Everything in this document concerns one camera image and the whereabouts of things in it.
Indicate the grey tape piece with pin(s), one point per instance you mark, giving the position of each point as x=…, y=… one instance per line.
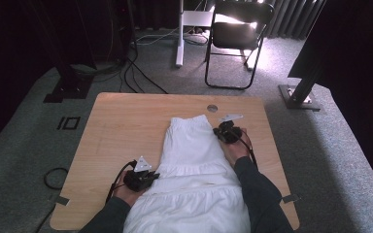
x=62, y=200
x=293, y=198

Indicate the black folding chair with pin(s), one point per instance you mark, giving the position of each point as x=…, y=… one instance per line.
x=236, y=35

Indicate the black metal stand grey base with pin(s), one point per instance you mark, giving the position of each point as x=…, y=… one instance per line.
x=299, y=97

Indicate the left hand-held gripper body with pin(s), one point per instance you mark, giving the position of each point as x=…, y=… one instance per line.
x=136, y=179

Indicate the black metal stand square base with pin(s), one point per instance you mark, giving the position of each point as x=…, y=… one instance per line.
x=69, y=87

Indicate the person's left hand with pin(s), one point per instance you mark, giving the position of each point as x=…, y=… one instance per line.
x=126, y=195

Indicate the round grey table grommet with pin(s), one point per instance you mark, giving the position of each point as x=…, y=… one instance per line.
x=212, y=108

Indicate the white desk leg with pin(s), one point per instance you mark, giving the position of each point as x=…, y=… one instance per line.
x=180, y=39

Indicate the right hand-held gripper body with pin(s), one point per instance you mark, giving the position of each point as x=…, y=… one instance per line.
x=230, y=132

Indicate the grey pleated curtain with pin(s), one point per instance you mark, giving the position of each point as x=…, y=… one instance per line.
x=288, y=19

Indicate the white skirt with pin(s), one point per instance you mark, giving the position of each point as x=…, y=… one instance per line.
x=194, y=181

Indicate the person's right hand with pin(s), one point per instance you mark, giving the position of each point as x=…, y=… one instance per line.
x=234, y=152

